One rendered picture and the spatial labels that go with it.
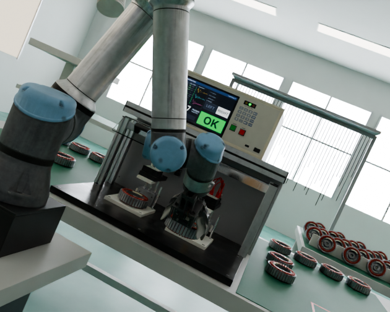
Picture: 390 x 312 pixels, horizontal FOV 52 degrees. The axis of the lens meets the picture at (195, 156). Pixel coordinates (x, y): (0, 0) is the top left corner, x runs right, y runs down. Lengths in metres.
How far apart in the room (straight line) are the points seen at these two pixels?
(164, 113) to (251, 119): 0.73
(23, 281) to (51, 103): 0.33
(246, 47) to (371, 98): 2.50
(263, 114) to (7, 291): 1.06
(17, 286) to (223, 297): 0.58
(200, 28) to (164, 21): 7.57
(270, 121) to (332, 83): 6.50
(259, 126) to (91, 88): 0.74
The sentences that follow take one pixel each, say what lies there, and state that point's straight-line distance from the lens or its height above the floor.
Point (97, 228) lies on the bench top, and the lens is 1.25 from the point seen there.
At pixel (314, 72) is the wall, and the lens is 8.00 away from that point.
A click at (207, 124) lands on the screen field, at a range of 1.54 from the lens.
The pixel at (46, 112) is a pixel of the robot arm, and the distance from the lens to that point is 0.83.
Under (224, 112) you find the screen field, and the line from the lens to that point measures 1.53.
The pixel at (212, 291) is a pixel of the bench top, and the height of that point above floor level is 0.73.
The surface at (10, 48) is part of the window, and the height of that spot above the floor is 1.10.
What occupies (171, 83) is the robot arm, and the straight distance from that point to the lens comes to 0.83.
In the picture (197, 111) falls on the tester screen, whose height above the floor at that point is 1.18.
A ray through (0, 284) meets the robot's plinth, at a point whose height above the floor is 0.75.
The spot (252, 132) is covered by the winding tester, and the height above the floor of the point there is 1.19.
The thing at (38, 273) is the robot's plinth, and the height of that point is 0.75.
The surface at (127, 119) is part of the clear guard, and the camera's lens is 1.37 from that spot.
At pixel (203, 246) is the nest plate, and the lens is 1.34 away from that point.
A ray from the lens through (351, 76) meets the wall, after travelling 8.05.
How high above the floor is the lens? 1.12
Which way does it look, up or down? 3 degrees down
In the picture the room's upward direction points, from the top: 24 degrees clockwise
